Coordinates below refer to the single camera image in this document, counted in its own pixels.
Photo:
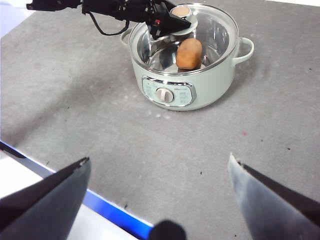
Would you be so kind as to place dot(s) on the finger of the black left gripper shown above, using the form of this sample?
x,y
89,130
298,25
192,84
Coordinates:
x,y
170,23
168,3

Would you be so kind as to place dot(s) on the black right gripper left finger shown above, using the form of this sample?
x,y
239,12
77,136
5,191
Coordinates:
x,y
45,205

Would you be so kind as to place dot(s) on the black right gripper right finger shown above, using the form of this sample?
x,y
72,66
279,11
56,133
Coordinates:
x,y
275,212

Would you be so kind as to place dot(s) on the brown potato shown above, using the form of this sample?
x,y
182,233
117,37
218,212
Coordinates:
x,y
188,53

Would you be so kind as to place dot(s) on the glass lid with green knob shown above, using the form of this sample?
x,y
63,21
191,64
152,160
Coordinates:
x,y
215,25

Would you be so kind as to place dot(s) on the pale green electric pot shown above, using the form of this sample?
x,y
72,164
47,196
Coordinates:
x,y
212,85

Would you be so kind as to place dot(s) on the blue table edge strip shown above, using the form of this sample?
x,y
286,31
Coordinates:
x,y
112,212

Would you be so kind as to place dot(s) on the black round cap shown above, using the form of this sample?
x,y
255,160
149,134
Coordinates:
x,y
167,231

